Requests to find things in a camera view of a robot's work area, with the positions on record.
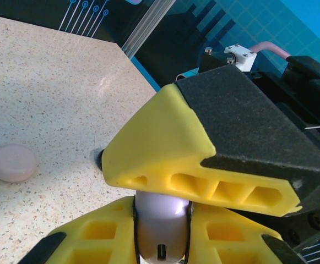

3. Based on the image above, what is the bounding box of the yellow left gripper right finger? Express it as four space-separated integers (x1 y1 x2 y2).
186 202 303 264

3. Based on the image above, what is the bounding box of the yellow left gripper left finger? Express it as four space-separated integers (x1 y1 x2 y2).
18 195 140 264

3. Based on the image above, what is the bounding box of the purple earbud charging case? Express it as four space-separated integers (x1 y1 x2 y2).
134 190 191 264

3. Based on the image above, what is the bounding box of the pink earbud charging case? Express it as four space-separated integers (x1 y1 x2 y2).
0 144 39 183

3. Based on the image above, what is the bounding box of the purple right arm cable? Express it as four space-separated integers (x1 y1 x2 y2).
248 41 292 60

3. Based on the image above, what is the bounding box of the blue and aluminium side rail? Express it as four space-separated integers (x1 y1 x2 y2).
131 54 162 93

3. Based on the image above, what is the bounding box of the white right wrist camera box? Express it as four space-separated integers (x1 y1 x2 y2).
197 43 257 73

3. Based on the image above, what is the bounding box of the aluminium frame post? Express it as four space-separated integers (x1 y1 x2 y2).
122 0 177 58

